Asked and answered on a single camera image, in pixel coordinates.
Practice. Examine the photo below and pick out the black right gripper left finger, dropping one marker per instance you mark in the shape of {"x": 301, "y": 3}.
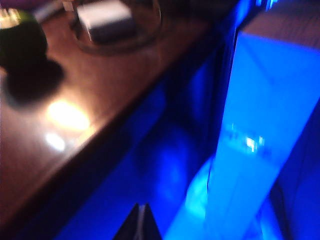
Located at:
{"x": 132, "y": 225}

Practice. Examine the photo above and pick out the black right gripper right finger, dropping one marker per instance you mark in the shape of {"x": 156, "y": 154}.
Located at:
{"x": 151, "y": 225}

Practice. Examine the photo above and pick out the green apple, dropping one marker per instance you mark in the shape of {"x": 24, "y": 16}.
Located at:
{"x": 22, "y": 42}

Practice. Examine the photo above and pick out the blue lit vertical panel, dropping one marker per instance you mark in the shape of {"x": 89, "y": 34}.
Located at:
{"x": 250, "y": 100}

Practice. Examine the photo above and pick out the white power adapter brick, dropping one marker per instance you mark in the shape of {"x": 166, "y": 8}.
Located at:
{"x": 105, "y": 22}

